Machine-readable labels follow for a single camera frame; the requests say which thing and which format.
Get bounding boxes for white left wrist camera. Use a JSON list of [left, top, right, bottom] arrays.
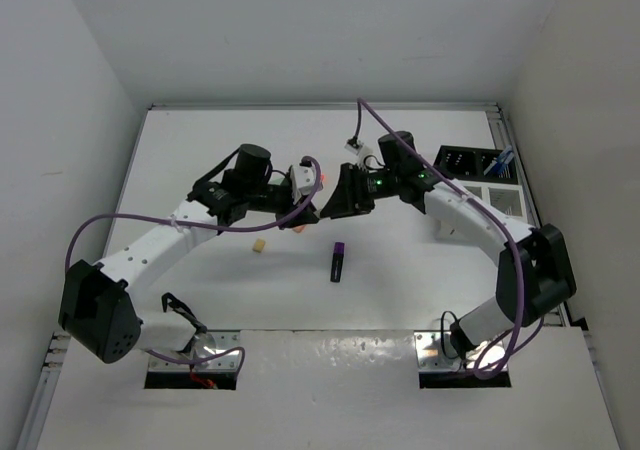
[[289, 164, 323, 203]]

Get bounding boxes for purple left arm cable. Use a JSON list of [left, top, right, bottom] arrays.
[[66, 155, 246, 370]]

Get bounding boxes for black slotted organizer box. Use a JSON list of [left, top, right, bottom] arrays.
[[434, 145, 519, 184]]

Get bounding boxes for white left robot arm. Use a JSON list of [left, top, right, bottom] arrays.
[[58, 144, 322, 366]]

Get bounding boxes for metal base plate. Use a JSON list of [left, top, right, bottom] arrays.
[[413, 331, 505, 373], [148, 331, 245, 373]]

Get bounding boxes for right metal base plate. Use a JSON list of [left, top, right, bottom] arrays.
[[413, 331, 505, 373]]

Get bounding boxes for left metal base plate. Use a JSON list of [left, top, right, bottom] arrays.
[[148, 331, 245, 373]]

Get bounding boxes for blue pens in organizer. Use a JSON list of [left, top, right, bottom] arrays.
[[483, 145, 515, 176]]

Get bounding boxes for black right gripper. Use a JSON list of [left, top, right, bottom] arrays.
[[321, 162, 400, 219]]

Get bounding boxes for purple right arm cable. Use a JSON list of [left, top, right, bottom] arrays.
[[354, 97, 546, 380]]

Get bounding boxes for white slotted organizer box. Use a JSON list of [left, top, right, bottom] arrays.
[[434, 180, 530, 244]]

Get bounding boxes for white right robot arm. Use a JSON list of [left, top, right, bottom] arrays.
[[320, 131, 577, 357]]

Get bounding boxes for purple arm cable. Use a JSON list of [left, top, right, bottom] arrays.
[[66, 155, 246, 370], [354, 97, 546, 380]]

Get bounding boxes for black purple highlighter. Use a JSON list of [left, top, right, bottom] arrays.
[[330, 242, 345, 283]]

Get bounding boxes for tan square eraser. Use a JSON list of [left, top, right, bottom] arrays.
[[252, 239, 266, 253]]

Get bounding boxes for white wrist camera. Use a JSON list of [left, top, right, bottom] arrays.
[[344, 137, 372, 159], [289, 164, 323, 203]]

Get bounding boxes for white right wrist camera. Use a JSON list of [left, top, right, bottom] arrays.
[[344, 137, 372, 159]]

